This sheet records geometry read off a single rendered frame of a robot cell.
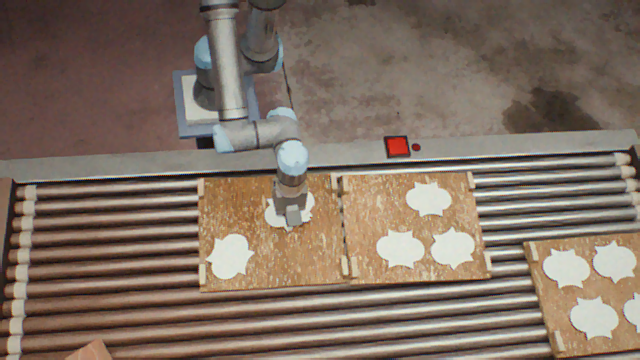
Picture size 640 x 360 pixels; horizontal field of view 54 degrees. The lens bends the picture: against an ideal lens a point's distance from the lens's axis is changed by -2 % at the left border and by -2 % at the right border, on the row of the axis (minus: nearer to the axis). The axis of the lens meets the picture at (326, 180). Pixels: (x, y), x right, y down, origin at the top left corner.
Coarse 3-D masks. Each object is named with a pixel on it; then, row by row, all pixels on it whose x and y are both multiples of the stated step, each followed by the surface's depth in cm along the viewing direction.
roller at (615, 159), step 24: (360, 168) 197; (384, 168) 197; (408, 168) 198; (432, 168) 199; (456, 168) 200; (480, 168) 202; (504, 168) 203; (528, 168) 204; (552, 168) 206; (576, 168) 208; (24, 192) 181; (48, 192) 182; (72, 192) 183; (96, 192) 184; (120, 192) 185; (144, 192) 187
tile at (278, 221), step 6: (270, 204) 182; (270, 210) 181; (306, 210) 182; (270, 216) 180; (276, 216) 180; (282, 216) 180; (270, 222) 179; (276, 222) 179; (282, 222) 179; (306, 222) 181; (288, 228) 179
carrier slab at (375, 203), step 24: (360, 192) 190; (384, 192) 191; (456, 192) 194; (360, 216) 186; (384, 216) 187; (408, 216) 188; (432, 216) 189; (456, 216) 190; (360, 240) 183; (432, 240) 185; (480, 240) 187; (360, 264) 179; (384, 264) 180; (432, 264) 181; (480, 264) 183
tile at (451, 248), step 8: (448, 232) 186; (440, 240) 184; (448, 240) 184; (456, 240) 185; (464, 240) 185; (472, 240) 185; (432, 248) 183; (440, 248) 183; (448, 248) 183; (456, 248) 183; (464, 248) 184; (472, 248) 184; (432, 256) 182; (440, 256) 182; (448, 256) 182; (456, 256) 182; (464, 256) 182; (440, 264) 181; (448, 264) 181; (456, 264) 181
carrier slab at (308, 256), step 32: (224, 192) 186; (256, 192) 187; (320, 192) 189; (224, 224) 181; (256, 224) 182; (320, 224) 184; (256, 256) 177; (288, 256) 178; (320, 256) 179; (224, 288) 171; (256, 288) 173
